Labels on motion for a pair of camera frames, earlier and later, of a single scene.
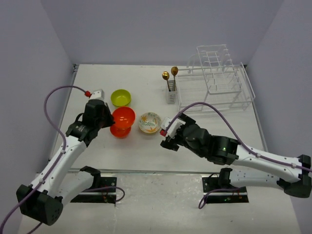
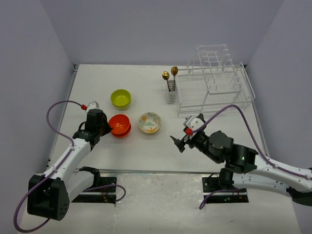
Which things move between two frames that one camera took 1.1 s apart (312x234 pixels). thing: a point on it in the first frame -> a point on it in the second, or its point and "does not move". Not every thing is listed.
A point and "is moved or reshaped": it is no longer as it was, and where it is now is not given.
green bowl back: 120,97 does not move
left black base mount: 106,194 does not move
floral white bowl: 149,123 does not move
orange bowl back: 123,117 is moved or reshaped
